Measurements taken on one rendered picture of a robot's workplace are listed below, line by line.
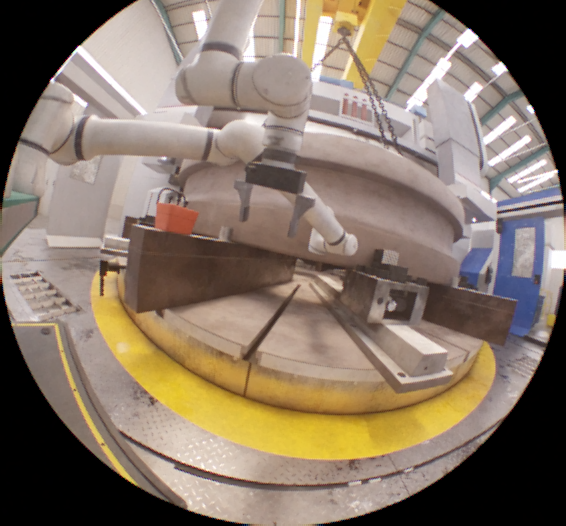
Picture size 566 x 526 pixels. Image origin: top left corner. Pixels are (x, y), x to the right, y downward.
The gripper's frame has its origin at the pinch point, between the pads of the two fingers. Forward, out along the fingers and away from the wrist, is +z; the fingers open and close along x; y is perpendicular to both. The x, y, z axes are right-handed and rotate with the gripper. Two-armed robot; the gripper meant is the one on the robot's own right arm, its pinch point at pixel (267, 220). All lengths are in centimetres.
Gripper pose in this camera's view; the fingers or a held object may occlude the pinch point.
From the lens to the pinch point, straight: 48.8
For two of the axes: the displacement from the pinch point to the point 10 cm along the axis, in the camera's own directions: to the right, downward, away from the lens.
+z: -1.9, 9.0, 4.0
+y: -3.6, 3.2, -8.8
